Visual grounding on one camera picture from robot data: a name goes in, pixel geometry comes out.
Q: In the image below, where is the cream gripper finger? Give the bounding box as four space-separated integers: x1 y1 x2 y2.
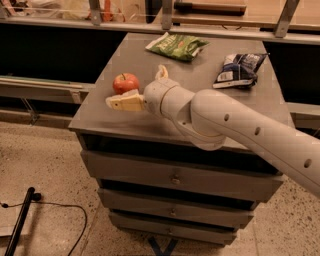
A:
155 65 169 80
105 89 144 112

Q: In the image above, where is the red apple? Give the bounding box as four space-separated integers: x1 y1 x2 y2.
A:
113 73 140 95

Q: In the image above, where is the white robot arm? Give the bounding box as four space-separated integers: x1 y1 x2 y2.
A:
106 75 320 197

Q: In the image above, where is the green chip bag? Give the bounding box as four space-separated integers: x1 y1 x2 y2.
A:
145 32 209 62

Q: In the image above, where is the blue chip bag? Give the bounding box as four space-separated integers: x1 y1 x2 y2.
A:
213 53 267 89

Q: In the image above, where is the dark wooden bar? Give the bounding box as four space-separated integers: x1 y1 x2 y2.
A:
174 1 247 16

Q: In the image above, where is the top grey drawer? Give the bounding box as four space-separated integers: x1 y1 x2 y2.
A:
81 150 283 202

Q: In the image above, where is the grey drawer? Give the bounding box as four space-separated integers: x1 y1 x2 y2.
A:
81 150 283 202
109 212 236 245
98 188 253 229

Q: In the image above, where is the grey drawer cabinet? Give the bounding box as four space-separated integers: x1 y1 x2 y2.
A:
70 33 283 235

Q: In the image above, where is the low shelf ledge left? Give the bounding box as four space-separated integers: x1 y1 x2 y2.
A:
0 76 96 126

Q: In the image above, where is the middle grey drawer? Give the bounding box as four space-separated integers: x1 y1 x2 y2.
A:
98 188 253 229

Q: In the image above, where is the bottom grey drawer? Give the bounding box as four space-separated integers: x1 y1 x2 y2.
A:
109 212 236 245

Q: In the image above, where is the black pole on floor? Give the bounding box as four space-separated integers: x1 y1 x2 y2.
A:
5 187 36 256

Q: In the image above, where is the metal frame rail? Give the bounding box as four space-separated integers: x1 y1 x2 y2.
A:
0 0 320 45

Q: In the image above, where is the black cable on floor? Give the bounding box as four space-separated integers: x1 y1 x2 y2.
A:
0 201 88 256

